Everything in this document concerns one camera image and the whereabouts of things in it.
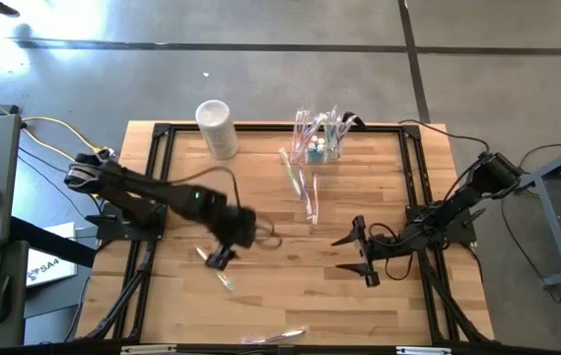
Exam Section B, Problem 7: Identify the clear acrylic organiser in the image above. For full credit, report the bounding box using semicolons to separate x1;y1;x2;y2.
290;121;344;165

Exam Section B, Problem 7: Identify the white label strip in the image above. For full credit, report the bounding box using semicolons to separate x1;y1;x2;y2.
395;346;452;355
120;344;177;355

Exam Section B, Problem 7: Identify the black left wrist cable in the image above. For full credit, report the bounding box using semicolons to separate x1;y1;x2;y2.
169;166;284;250

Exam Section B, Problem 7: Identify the blue-grey metal stand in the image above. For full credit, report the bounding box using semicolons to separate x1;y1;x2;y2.
509;136;561;290

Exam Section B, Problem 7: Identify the white wipes canister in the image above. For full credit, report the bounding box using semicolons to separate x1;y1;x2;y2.
194;98;241;162

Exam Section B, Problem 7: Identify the purple toothbrush in clear wrap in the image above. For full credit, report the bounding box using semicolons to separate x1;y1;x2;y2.
239;325;310;345

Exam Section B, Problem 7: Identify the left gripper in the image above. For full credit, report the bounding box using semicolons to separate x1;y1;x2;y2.
204;201;259;271

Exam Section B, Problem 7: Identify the white printed box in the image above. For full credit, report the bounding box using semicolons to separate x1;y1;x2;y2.
26;221;79;288

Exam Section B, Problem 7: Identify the black floor beam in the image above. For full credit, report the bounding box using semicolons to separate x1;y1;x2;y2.
8;215;99;267

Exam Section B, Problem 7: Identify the yellow floor cable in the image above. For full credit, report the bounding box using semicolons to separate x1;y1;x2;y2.
0;82;111;199
21;115;113;162

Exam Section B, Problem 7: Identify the black curved hook cable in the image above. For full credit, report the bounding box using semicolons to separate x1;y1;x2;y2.
341;111;368;131

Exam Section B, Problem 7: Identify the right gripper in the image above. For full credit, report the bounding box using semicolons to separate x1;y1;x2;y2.
330;215;408;288

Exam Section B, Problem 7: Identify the long black arm cable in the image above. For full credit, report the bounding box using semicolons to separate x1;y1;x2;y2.
397;119;491;154

